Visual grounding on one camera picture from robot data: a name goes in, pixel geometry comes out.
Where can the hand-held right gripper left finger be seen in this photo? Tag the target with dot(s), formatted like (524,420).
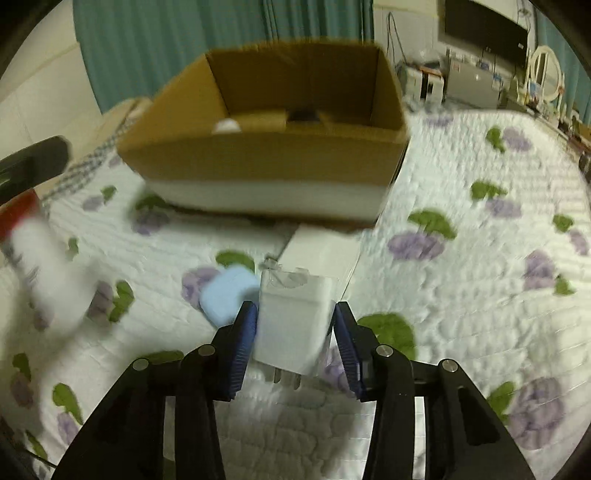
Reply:
(243,350)

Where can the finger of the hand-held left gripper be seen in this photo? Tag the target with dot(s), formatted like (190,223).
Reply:
(32,159)

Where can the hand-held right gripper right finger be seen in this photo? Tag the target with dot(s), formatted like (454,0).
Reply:
(347,355)

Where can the white power adapter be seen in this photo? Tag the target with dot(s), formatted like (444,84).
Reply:
(293,323)

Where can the white bottle with red cap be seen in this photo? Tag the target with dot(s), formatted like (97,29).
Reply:
(51,272)

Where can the brown cardboard box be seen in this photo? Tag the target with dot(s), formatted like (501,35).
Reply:
(258,157)

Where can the checked cloth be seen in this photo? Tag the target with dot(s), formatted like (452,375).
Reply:
(87,166)

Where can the light blue case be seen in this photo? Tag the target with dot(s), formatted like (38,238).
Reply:
(226,295)

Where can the flat white box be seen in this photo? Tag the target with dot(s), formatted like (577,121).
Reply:
(323,251)

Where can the floral quilted blanket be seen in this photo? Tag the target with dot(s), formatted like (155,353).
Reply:
(461,286)

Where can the teal curtain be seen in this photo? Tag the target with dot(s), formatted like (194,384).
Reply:
(184,41)

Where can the small white round object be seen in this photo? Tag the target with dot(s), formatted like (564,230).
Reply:
(227,125)

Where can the grey cabinet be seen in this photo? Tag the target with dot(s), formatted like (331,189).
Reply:
(473,85)

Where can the white oval mirror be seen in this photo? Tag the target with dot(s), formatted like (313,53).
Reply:
(547,76)

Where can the black wall television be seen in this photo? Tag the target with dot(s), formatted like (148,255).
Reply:
(485,30)

